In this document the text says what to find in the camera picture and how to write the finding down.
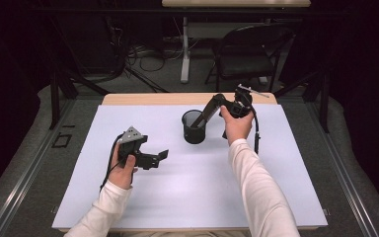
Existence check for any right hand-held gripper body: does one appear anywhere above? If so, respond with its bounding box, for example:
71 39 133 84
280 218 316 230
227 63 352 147
230 83 270 119

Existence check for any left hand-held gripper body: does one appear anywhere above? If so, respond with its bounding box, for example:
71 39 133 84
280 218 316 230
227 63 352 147
117 125 149 169

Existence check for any black spatula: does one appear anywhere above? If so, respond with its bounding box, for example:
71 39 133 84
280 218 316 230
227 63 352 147
190 98 219 129

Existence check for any black mesh pen holder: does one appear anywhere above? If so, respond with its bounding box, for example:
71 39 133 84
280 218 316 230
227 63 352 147
181 109 208 145

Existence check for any person's right hand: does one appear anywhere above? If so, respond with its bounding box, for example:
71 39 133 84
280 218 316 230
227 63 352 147
219 106 255 147

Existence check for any person's left hand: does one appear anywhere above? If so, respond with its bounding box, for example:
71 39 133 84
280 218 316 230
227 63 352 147
108 154 138 191

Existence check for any white table cover sheet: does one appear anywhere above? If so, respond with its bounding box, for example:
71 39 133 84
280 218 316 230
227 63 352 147
51 104 329 230

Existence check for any black folding chair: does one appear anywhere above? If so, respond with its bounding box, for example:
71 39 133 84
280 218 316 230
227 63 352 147
204 23 295 93

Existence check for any white-legged wooden table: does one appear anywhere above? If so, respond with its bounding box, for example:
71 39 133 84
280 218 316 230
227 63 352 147
161 0 312 84

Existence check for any black metal stand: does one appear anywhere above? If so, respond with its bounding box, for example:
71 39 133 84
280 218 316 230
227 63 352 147
48 67 112 131
272 68 331 134

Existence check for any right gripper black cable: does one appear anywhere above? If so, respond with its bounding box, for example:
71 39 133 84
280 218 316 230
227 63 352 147
249 108 262 155

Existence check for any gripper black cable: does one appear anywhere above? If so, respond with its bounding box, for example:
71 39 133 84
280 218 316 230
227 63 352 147
249 108 262 155
99 132 126 193

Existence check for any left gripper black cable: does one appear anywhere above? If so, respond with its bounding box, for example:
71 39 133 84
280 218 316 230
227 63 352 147
99 132 126 193

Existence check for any tangle of floor cables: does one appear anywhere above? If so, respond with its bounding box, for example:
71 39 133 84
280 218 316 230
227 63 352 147
112 16 186 87

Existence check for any metal floor rail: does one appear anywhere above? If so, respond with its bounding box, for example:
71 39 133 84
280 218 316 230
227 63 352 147
0 98 77 237
304 97 379 237

